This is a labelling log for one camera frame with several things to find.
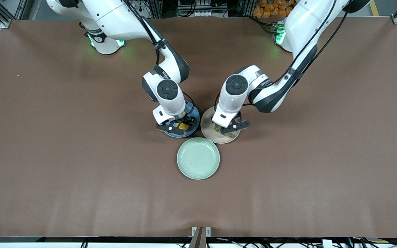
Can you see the beige round plate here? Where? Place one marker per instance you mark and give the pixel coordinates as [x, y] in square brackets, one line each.
[207, 127]

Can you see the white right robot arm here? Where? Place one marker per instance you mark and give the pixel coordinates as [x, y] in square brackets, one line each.
[115, 13]

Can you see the blue round plate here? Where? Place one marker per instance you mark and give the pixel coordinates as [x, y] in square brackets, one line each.
[194, 128]

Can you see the green lettuce leaf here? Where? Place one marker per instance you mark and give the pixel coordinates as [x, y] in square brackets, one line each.
[231, 134]

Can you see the yellow lemon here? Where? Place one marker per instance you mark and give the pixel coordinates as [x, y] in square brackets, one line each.
[183, 126]

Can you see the small white box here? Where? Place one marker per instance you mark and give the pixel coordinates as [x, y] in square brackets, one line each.
[327, 244]

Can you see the brown camera post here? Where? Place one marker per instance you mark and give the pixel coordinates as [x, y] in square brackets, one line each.
[198, 241]

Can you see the pale green round plate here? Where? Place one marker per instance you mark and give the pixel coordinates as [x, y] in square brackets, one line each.
[198, 158]

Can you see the grey metal control box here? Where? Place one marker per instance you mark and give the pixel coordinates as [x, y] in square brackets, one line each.
[202, 10]

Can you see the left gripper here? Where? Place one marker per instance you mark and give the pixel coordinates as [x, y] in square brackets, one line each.
[237, 117]

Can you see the small grey metal bracket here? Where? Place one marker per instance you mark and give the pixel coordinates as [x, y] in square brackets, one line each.
[208, 231]
[194, 230]

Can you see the orange snack packets pile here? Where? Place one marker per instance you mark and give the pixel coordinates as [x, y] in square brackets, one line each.
[271, 8]

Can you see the brown table mat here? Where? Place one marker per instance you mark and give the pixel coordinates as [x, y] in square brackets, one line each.
[64, 172]

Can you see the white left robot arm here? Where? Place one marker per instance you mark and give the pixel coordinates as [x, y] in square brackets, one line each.
[305, 20]

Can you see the white power strip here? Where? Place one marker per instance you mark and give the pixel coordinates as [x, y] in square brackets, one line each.
[141, 5]

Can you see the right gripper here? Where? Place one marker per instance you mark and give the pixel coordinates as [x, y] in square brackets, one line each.
[188, 118]

